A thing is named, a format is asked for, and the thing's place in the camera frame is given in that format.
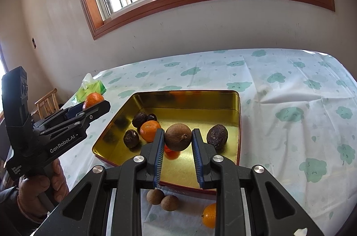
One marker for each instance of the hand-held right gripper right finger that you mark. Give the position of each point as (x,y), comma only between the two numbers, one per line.
(198,163)

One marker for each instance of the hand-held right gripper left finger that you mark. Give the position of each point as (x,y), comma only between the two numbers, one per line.
(158,163)

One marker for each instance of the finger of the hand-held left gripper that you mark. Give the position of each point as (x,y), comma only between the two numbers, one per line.
(97,110)
(74,111)

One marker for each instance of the brown longan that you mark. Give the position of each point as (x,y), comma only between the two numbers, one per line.
(169,203)
(178,137)
(154,196)

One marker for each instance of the large orange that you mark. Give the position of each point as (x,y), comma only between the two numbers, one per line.
(149,131)

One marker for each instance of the gold metal tin box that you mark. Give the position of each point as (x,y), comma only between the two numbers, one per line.
(195,117)

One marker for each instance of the person's left forearm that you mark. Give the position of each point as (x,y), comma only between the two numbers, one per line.
(14,219)

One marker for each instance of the person's left hand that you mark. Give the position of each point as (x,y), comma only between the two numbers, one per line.
(30,192)

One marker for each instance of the green tissue pack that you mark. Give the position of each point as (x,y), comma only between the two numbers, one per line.
(93,88)

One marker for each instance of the wooden chair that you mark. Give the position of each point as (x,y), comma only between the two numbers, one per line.
(46,103)

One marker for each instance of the large dark passion fruit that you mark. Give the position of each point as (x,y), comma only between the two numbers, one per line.
(217,135)

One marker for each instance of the small dark passion fruit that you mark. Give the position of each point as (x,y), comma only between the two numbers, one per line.
(131,139)

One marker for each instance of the side window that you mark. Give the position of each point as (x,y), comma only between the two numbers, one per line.
(2,63)

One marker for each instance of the small dark round fruit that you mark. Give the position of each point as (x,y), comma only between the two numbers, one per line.
(151,117)

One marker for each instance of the cloud printed tablecloth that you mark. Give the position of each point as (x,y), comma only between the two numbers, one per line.
(279,141)

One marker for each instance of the wall switch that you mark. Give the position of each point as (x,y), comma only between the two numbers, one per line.
(34,42)

